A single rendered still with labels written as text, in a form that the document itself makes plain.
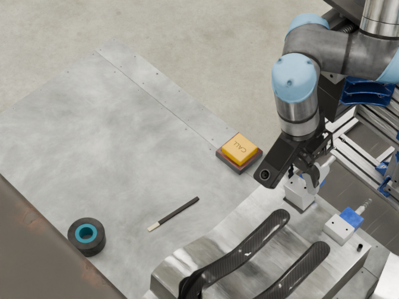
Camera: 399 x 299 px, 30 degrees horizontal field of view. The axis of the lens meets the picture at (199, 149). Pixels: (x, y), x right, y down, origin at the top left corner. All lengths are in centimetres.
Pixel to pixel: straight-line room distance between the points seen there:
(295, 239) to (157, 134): 46
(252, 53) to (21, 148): 147
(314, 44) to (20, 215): 110
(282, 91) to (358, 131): 134
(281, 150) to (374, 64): 24
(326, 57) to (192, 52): 174
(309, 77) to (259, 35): 187
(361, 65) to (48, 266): 113
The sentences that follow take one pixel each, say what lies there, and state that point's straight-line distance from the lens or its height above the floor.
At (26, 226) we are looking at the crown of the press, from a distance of 28.
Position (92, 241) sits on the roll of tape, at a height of 84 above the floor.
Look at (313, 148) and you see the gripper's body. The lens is 144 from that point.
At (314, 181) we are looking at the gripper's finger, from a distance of 148.
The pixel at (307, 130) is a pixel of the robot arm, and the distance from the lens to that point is 137.
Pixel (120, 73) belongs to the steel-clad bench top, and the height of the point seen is 80.
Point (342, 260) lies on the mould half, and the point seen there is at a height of 89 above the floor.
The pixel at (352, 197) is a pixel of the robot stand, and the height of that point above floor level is 21.
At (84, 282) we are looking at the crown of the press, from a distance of 27.
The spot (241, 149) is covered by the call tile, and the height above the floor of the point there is 84.
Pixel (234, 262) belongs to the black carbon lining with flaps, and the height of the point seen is 89.
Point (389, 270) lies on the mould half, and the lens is 160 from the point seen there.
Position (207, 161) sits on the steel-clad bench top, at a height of 80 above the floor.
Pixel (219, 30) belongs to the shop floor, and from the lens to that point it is 315.
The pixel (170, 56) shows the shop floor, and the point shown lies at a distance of 304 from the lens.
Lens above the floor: 224
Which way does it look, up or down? 55 degrees down
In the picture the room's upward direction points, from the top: 1 degrees clockwise
